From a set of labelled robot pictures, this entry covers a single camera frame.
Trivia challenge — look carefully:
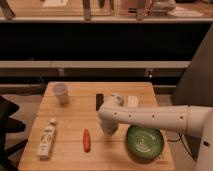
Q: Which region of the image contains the red pepper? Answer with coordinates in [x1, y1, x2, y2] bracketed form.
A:
[83, 129, 90, 152]

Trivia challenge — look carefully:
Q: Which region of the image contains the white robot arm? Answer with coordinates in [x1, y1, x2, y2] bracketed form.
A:
[97, 94, 213, 171]

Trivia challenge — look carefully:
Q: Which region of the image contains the black rectangular block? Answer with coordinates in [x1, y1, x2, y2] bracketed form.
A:
[96, 93, 104, 111]

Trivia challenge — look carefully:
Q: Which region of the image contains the white paper cup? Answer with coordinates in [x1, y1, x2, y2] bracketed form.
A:
[53, 83, 69, 104]

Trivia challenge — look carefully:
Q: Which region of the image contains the green bowl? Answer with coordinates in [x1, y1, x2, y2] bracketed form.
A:
[126, 125, 164, 160]

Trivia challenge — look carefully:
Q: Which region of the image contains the white plastic bottle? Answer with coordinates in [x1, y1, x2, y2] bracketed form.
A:
[37, 118, 57, 159]

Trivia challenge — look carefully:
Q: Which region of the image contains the black office chair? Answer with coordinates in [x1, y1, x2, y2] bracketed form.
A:
[0, 96, 27, 171]

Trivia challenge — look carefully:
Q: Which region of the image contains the black cable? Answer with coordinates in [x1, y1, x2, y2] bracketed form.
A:
[166, 131, 198, 163]

